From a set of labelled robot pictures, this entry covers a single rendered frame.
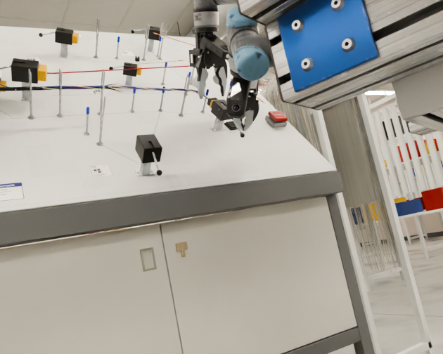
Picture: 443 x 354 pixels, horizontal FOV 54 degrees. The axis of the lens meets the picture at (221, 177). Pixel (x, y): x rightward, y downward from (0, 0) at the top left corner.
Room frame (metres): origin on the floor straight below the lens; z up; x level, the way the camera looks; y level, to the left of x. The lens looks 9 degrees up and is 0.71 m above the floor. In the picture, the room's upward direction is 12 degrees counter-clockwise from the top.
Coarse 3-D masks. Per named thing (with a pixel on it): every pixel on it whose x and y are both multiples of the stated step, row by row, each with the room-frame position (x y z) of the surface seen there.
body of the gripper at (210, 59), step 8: (200, 32) 1.23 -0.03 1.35; (208, 32) 1.22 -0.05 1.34; (200, 40) 1.25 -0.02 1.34; (200, 48) 1.26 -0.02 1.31; (208, 48) 1.22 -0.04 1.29; (200, 56) 1.24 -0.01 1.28; (208, 56) 1.23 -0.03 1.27; (216, 56) 1.25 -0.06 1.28; (192, 64) 1.28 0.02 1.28; (208, 64) 1.24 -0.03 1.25; (216, 64) 1.26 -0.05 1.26
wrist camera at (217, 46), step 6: (204, 36) 1.21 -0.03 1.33; (210, 36) 1.22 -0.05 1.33; (216, 36) 1.23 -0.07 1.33; (204, 42) 1.22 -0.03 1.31; (210, 42) 1.20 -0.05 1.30; (216, 42) 1.20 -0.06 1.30; (222, 42) 1.21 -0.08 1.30; (210, 48) 1.21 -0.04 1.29; (216, 48) 1.19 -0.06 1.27; (222, 48) 1.18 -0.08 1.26; (222, 54) 1.18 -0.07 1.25
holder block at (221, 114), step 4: (216, 100) 1.28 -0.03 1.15; (220, 100) 1.29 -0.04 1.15; (224, 100) 1.29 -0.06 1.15; (212, 104) 1.28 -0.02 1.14; (216, 104) 1.27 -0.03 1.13; (220, 104) 1.27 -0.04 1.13; (224, 104) 1.28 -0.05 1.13; (212, 108) 1.29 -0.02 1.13; (216, 108) 1.28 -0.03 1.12; (220, 108) 1.26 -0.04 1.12; (224, 108) 1.26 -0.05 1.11; (212, 112) 1.30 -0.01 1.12; (216, 112) 1.28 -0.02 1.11; (220, 112) 1.27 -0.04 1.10; (224, 112) 1.26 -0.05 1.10; (216, 116) 1.29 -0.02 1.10; (220, 116) 1.27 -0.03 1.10; (224, 116) 1.27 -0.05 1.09; (228, 116) 1.28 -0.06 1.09; (220, 120) 1.28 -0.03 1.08
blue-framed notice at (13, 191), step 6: (0, 186) 0.93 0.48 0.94; (6, 186) 0.94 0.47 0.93; (12, 186) 0.94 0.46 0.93; (18, 186) 0.95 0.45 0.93; (0, 192) 0.92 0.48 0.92; (6, 192) 0.93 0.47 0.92; (12, 192) 0.93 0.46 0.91; (18, 192) 0.94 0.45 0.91; (0, 198) 0.91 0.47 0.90; (6, 198) 0.92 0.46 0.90; (12, 198) 0.92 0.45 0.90; (18, 198) 0.92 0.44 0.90; (24, 198) 0.93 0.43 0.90
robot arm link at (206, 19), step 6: (198, 12) 1.18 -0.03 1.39; (204, 12) 1.18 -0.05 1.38; (210, 12) 1.18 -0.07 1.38; (216, 12) 1.19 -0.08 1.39; (198, 18) 1.19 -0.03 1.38; (204, 18) 1.18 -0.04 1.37; (210, 18) 1.19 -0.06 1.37; (216, 18) 1.20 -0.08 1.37; (198, 24) 1.20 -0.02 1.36; (204, 24) 1.19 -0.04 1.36; (210, 24) 1.19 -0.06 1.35; (216, 24) 1.20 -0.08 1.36
